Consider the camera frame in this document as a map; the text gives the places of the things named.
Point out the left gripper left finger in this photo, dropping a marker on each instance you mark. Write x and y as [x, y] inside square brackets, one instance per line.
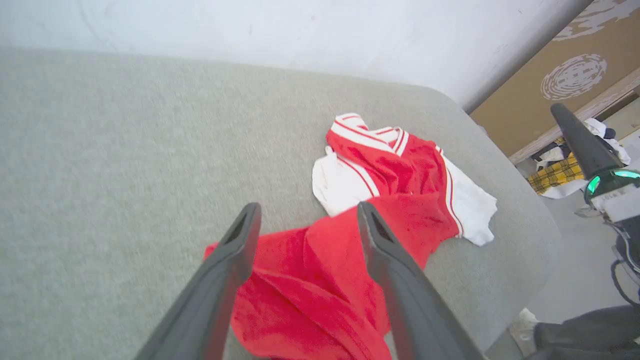
[210, 300]

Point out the pale wooden strip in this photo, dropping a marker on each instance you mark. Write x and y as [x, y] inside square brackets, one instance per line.
[600, 105]

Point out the dark trouser leg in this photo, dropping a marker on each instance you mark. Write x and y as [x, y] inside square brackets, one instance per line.
[590, 330]

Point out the grey fabric sofa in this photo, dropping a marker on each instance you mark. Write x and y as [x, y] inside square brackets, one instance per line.
[150, 150]

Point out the pile of clothes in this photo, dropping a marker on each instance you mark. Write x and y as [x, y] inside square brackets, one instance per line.
[620, 152]

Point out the yellow plaid cloth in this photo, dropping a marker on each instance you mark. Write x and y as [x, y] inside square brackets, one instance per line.
[557, 175]

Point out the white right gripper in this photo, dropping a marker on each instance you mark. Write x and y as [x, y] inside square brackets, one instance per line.
[617, 192]

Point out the small dark garment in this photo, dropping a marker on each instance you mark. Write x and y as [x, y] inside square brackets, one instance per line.
[610, 133]

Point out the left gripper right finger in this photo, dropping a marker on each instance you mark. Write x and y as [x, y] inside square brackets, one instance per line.
[410, 300]

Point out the red white basketball jersey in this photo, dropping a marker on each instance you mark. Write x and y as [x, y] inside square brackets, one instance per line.
[325, 280]

